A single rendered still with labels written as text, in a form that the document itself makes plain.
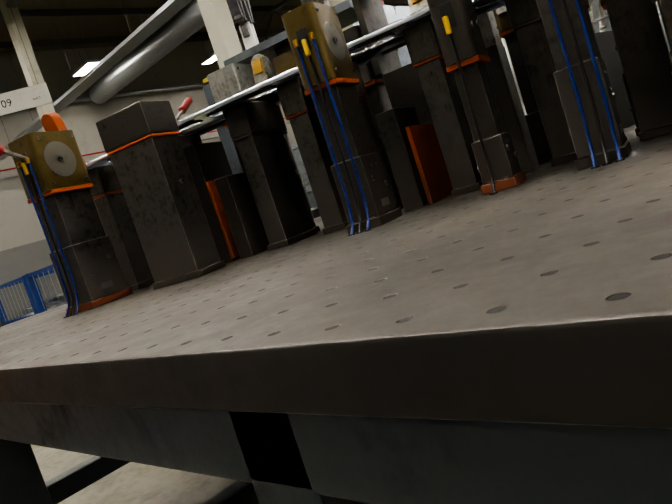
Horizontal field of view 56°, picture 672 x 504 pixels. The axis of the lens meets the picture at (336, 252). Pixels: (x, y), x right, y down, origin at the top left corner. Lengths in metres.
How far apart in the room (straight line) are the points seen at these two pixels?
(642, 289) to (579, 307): 0.02
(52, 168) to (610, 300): 1.23
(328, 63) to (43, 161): 0.64
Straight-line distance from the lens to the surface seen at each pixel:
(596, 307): 0.24
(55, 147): 1.40
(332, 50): 1.00
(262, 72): 1.45
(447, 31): 0.92
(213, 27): 5.42
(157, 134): 1.21
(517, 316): 0.25
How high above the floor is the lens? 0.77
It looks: 5 degrees down
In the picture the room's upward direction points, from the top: 18 degrees counter-clockwise
